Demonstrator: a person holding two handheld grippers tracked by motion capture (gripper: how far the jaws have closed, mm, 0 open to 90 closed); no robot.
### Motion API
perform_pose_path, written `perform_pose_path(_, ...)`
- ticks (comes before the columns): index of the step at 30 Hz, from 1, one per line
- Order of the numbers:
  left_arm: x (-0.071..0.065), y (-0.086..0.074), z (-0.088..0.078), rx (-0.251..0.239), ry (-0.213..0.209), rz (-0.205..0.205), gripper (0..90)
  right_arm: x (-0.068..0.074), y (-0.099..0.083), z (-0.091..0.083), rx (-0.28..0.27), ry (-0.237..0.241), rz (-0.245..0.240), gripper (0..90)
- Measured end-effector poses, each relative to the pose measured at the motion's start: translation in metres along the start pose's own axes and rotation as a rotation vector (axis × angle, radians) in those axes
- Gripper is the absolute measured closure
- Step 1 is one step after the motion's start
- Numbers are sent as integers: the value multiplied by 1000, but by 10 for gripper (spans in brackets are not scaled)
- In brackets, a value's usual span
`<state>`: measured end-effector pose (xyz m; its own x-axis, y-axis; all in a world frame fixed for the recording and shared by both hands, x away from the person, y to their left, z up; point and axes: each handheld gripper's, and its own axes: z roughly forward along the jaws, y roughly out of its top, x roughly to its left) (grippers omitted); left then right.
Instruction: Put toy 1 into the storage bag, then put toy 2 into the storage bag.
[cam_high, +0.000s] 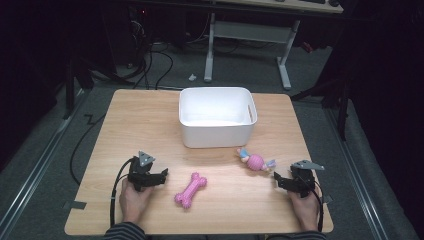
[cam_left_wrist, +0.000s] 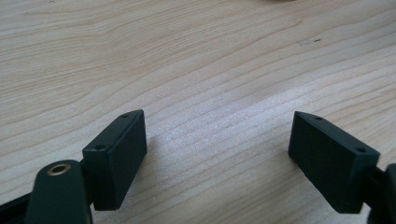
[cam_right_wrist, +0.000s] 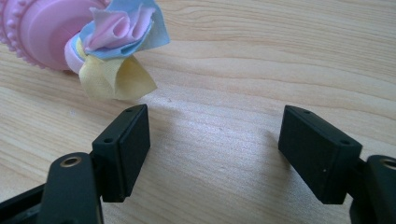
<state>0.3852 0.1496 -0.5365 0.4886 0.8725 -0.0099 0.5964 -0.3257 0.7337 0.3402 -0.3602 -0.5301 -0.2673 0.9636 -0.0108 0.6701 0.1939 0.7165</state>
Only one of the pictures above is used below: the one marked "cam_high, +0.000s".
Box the person's left hand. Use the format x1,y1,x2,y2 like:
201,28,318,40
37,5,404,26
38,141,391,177
118,179,155,225

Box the bundle of black cables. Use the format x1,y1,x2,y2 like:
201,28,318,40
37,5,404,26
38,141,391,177
114,9,175,90

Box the white plastic storage bin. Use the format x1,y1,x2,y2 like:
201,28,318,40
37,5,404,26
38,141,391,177
178,86,259,149

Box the black floor cable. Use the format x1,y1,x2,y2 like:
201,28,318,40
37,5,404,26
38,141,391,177
69,113,107,187

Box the white-legged desk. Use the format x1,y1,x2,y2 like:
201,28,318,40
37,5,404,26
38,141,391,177
202,0,345,92

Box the pink spiky bone toy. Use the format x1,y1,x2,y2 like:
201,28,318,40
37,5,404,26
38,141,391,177
173,171,208,210

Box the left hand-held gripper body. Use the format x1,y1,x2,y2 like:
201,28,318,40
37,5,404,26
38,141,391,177
127,150,162,193

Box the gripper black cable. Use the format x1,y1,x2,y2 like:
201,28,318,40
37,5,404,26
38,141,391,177
109,157,135,228
312,181,325,233

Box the metal floor rail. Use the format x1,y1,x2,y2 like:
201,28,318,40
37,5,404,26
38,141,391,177
323,109,390,240
0,89,88,232

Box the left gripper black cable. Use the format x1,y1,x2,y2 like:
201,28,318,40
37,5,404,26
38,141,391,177
109,157,135,228

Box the pink ball doll toy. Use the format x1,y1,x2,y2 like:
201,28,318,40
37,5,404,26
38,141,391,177
236,147,277,173

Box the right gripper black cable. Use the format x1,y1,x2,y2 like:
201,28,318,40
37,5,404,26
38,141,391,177
312,181,325,233

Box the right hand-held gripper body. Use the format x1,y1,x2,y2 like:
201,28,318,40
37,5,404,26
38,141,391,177
288,159,326,199

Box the person's right hand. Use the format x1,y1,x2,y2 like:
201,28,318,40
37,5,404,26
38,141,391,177
287,188,322,232

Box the black metal stand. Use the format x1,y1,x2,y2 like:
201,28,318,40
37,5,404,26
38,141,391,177
62,54,95,120
290,74,352,142

